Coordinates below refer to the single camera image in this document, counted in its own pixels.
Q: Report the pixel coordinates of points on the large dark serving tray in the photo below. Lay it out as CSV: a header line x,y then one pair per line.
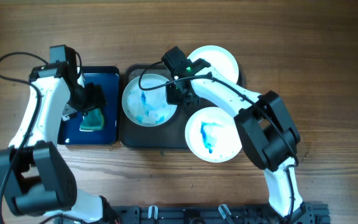
x,y
169,135

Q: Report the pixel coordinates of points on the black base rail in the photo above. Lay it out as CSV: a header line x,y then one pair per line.
x,y
308,213

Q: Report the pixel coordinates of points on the white plate top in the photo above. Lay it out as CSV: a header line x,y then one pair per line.
x,y
219,58

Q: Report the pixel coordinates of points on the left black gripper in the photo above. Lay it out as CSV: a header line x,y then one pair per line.
x,y
96,98

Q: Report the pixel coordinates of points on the white plate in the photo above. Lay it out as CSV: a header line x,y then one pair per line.
x,y
219,58
211,135
146,108

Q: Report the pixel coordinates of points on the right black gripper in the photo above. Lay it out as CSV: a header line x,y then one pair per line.
x,y
179,96

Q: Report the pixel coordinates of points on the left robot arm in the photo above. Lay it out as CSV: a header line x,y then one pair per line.
x,y
34,178

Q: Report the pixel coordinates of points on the white plate bottom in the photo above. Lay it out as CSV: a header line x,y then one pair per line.
x,y
211,135

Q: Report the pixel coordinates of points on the small blue tray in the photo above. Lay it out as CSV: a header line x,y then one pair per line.
x,y
108,78

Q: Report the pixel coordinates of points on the green yellow sponge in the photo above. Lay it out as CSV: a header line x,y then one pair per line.
x,y
93,121

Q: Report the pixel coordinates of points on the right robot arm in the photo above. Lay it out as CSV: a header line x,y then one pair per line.
x,y
267,132

